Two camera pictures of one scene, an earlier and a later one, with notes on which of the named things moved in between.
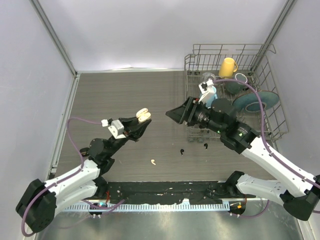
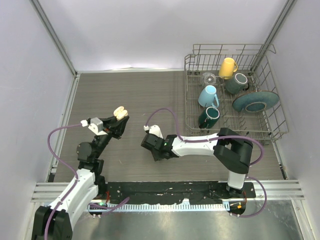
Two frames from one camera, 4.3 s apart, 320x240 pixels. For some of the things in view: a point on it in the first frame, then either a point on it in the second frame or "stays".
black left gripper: x=136 y=132 -> x=114 y=127
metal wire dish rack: x=241 y=73 stays
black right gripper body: x=195 y=109 -> x=156 y=155
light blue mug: x=207 y=97 stays
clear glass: x=206 y=76 stays
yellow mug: x=227 y=67 stays
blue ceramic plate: x=249 y=101 stays
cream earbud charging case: x=143 y=115 -> x=120 y=113
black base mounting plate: x=172 y=191 stays
